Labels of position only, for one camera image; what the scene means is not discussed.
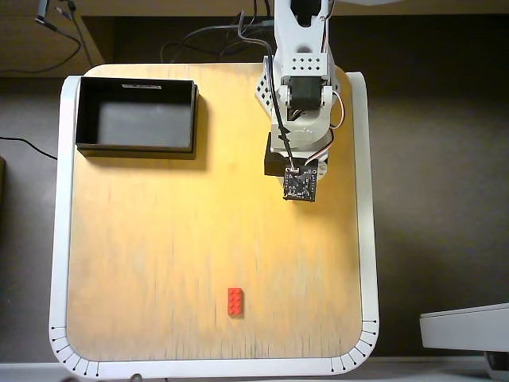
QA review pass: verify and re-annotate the black wrist camera board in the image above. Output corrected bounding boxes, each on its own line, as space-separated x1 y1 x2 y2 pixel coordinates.
282 166 320 203

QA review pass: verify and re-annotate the red white servo wire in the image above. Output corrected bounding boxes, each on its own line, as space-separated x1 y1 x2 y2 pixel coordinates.
304 89 347 166

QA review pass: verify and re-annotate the dark power cable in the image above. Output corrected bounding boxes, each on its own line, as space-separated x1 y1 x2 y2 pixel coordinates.
160 21 276 64

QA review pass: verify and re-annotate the red lego block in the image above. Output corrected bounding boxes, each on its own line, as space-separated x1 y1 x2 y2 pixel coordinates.
227 286 245 317

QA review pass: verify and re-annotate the black camera cable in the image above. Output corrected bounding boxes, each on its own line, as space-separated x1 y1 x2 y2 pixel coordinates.
236 10 298 172

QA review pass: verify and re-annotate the black cable with plug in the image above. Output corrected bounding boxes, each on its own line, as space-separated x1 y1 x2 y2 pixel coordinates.
0 14 84 76

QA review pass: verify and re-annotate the wooden desk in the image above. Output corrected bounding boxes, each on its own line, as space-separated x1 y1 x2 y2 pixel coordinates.
0 0 279 79

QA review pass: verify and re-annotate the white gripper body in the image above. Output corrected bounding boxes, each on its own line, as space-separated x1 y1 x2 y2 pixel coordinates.
263 115 336 177

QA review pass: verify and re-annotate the white table rim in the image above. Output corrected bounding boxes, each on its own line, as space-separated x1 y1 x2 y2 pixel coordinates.
48 63 381 379

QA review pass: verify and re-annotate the white flat device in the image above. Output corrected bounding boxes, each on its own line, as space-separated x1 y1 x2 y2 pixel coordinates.
419 302 509 353

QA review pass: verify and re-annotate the grey curved stand base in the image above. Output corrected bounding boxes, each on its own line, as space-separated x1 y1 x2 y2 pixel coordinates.
483 352 509 381

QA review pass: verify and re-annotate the black rectangular bin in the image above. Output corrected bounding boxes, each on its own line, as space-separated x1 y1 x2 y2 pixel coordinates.
75 76 200 161

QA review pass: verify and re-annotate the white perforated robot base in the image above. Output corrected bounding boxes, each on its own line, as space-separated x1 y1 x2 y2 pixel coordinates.
253 55 344 117

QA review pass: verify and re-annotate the thin black floor cable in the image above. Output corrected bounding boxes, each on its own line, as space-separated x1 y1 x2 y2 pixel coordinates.
0 136 59 162

